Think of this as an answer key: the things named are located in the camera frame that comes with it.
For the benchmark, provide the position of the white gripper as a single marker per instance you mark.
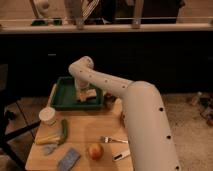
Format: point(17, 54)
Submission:
point(81, 86)

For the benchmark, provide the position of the green plastic tray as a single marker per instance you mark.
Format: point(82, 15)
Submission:
point(64, 97)

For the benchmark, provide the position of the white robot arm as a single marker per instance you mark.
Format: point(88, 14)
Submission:
point(150, 139)

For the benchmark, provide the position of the tan object in tray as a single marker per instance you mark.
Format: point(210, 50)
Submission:
point(83, 95)

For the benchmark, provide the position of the blue sponge eraser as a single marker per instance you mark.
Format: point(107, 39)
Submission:
point(69, 160)

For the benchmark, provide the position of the small glass jar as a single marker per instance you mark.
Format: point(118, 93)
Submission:
point(110, 97)

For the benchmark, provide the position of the white lidded cup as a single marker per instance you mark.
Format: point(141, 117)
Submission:
point(47, 115)

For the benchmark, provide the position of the brown bowl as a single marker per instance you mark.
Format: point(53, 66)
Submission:
point(122, 117)

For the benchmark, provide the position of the silver fork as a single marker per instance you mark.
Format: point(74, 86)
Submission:
point(106, 139)

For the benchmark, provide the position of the orange fruit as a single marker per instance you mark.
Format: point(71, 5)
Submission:
point(95, 151)

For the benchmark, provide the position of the grey cloth scrap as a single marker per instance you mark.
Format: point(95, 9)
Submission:
point(49, 148)

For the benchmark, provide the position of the white handled knife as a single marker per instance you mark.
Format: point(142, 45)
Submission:
point(121, 155)

